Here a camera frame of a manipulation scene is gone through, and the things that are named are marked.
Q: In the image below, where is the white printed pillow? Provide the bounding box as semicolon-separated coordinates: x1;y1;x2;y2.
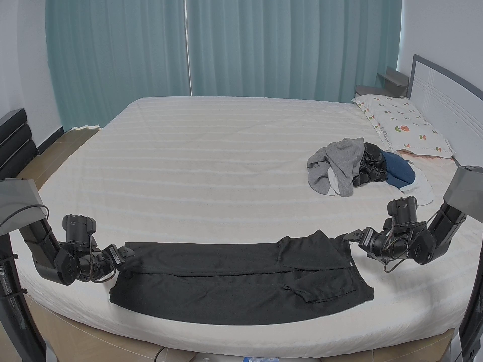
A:
352;94;455;159

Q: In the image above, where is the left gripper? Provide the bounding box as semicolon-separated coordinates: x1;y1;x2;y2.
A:
94;244;127;280

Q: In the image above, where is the bed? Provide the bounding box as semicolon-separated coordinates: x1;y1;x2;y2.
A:
15;54;483;355

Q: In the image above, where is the grey bedside table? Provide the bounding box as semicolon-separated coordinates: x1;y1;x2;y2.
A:
355;66;410;98

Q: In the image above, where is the blue-green curtain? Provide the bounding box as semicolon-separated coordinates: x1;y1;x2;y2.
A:
185;0;402;103
45;0;191;131

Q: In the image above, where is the pile of clothes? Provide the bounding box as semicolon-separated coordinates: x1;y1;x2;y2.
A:
307;137;434;206

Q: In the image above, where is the black chest of drawers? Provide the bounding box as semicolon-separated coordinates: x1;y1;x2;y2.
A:
0;108;38;182

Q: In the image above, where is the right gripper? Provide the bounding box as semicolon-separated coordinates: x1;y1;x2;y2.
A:
358;228;391;259

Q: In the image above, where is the black T-shirt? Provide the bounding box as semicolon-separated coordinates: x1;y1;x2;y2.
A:
109;230;375;321

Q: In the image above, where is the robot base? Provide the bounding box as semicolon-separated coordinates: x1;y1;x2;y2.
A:
189;351;314;362

